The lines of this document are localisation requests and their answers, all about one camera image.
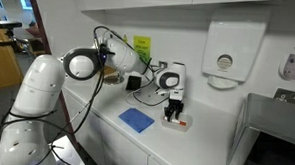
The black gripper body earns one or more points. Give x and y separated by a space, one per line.
173 107

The red and white marker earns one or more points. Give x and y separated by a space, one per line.
179 122

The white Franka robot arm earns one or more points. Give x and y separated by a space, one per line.
40 84

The clear plastic tray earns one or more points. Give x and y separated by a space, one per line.
187 126

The blue folded cloth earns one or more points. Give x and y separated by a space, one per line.
136 120

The small black holder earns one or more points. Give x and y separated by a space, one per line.
134 83

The white base cabinets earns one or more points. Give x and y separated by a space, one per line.
118 148

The green clean after use poster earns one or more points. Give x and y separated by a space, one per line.
143 45

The white paper towel dispenser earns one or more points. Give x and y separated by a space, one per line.
234 53

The yellow warning sticker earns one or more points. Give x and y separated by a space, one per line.
125 39

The stainless steel microwave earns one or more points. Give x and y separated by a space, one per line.
269 114

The white robot stand platform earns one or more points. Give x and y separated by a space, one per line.
67 154

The wooden door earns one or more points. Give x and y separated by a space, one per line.
1 62

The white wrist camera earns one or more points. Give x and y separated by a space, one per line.
161 91

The white wall cabinets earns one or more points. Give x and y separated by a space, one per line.
141 0

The dark wall socket panel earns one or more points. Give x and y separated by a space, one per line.
292 97

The black camera on tripod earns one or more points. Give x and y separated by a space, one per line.
6 24

